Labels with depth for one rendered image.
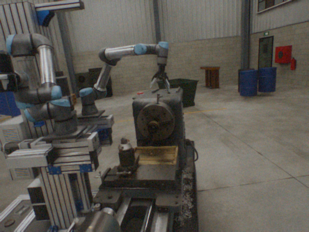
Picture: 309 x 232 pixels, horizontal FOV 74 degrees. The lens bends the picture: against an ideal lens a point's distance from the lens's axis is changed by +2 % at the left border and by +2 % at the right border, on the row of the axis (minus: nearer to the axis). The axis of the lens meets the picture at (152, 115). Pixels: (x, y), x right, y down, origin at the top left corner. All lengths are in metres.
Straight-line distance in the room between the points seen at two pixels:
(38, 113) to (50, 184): 0.72
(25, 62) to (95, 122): 0.77
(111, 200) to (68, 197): 0.87
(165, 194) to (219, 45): 11.91
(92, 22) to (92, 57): 1.74
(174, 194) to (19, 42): 1.22
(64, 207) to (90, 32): 10.64
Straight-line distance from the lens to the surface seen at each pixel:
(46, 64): 1.33
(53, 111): 1.47
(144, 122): 1.70
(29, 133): 1.85
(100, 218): 0.70
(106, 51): 1.68
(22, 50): 1.47
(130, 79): 11.74
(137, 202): 1.22
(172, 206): 1.08
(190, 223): 1.52
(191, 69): 12.19
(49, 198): 2.06
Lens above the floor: 1.58
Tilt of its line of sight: 15 degrees down
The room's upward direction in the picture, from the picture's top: 6 degrees counter-clockwise
